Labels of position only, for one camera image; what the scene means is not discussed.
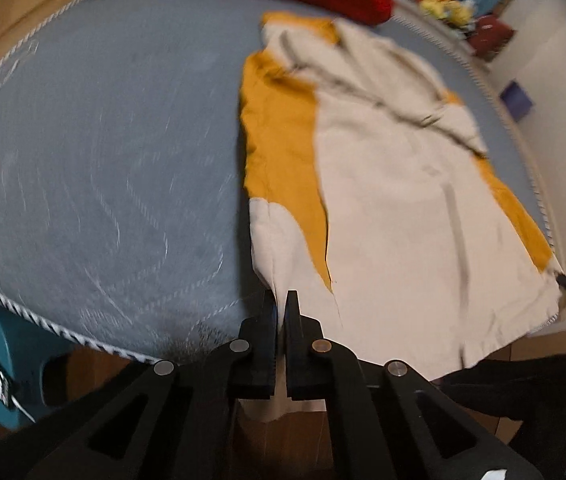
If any teal device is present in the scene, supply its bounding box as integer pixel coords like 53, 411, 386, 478
0, 299, 71, 431

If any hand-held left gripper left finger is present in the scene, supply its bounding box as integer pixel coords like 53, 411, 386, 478
0, 290, 280, 480

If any dark red cushion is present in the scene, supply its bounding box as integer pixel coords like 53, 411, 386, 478
468, 14, 518, 63

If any grey quilted mattress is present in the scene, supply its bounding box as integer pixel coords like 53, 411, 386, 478
0, 0, 558, 366

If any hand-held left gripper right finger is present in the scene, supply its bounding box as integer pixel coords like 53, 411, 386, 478
284, 290, 546, 480

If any purple box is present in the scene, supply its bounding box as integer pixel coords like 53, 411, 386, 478
499, 80, 534, 122

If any wooden bed frame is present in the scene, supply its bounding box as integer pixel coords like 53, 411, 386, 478
0, 0, 88, 96

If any beige and yellow hooded jacket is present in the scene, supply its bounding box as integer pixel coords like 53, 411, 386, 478
239, 10, 566, 423

